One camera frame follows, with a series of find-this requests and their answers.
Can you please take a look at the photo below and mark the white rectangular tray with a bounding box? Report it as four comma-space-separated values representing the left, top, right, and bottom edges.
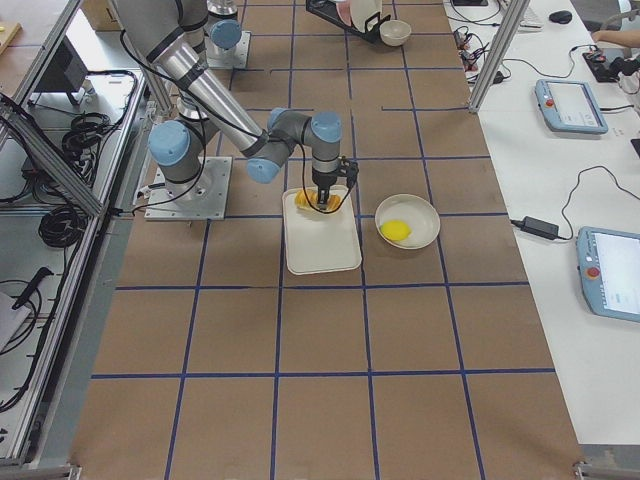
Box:
282, 188, 362, 275

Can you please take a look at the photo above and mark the cream plate on rack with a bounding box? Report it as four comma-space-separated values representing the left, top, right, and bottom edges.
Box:
350, 0, 382, 33

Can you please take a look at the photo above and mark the shallow cream dish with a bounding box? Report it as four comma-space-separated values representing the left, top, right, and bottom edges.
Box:
375, 194, 440, 249

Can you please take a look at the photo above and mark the aluminium frame post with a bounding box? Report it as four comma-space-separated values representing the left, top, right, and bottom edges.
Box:
468, 0, 529, 114

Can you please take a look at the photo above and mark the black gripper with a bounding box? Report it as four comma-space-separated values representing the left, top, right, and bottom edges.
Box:
312, 169, 338, 213

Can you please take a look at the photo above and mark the cream bowl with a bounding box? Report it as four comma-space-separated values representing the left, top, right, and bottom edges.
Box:
379, 19, 412, 47

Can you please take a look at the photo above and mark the near teach pendant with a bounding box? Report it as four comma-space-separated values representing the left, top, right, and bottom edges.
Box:
576, 227, 639, 323

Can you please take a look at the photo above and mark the black power brick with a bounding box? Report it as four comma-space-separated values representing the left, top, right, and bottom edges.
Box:
520, 216, 559, 240

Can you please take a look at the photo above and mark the black plate rack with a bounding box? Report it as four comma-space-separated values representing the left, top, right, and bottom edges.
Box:
305, 1, 391, 43

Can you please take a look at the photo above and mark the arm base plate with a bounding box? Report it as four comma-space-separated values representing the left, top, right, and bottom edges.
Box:
144, 156, 233, 221
205, 31, 251, 70

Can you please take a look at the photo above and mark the black computer mouse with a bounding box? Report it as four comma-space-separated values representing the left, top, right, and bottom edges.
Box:
548, 10, 573, 25

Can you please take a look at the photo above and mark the teach pendant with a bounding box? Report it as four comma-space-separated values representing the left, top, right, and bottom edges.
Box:
534, 79, 608, 135
576, 227, 639, 323

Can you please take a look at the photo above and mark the striped orange bread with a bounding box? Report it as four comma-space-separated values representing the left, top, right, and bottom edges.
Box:
294, 189, 342, 214

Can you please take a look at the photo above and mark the cardboard box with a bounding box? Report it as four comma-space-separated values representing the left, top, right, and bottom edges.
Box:
80, 0, 122, 32

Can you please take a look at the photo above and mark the aluminium side frame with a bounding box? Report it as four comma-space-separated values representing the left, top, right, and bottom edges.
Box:
1, 1, 150, 478

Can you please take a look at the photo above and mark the far teach pendant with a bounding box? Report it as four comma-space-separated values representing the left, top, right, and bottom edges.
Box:
534, 79, 608, 135

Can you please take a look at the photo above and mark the pink plate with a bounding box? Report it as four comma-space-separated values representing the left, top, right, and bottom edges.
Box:
333, 0, 352, 26

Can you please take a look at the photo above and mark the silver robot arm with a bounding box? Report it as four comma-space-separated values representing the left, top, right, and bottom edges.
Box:
113, 0, 346, 212
206, 0, 242, 50

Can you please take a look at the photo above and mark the yellow lemon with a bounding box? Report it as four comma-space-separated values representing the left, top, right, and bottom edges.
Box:
379, 219, 412, 243

